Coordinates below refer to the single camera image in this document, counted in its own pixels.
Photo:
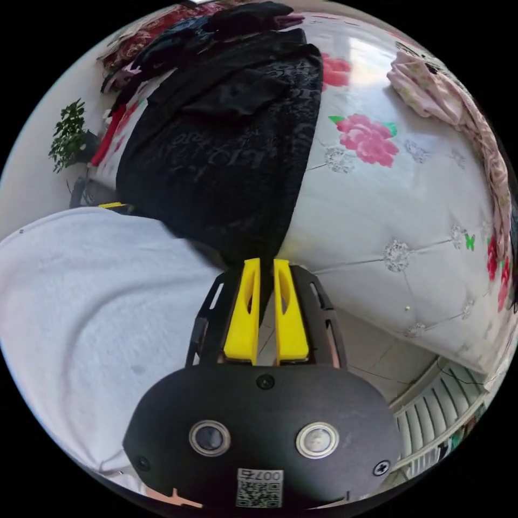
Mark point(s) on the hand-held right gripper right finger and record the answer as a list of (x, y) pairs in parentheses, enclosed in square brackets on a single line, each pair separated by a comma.
[(292, 336)]

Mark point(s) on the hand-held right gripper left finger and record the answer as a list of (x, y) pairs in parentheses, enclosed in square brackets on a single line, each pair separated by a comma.
[(242, 323)]

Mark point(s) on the black long sleeve shirt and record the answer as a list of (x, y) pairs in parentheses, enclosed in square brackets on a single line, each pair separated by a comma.
[(218, 162)]

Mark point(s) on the person's right hand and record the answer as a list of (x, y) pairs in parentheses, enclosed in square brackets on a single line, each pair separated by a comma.
[(166, 497)]

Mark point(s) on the red cloth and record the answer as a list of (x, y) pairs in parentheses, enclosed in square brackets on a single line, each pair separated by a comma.
[(108, 135)]

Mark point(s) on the green potted plant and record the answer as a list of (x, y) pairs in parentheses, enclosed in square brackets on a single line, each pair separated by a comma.
[(69, 133)]

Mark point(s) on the person's body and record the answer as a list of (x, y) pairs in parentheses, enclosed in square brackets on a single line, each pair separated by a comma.
[(89, 307)]

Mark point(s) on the bed with floral sheet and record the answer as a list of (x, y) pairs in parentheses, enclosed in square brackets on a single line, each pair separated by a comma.
[(364, 218)]

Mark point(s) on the white radiator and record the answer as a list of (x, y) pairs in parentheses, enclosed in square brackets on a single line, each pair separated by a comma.
[(429, 417)]

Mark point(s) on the pile of clothes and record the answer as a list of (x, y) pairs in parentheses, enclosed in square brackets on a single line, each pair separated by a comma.
[(190, 28)]

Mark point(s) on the pink patterned garment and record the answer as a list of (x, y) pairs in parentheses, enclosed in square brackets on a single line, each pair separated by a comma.
[(441, 93)]

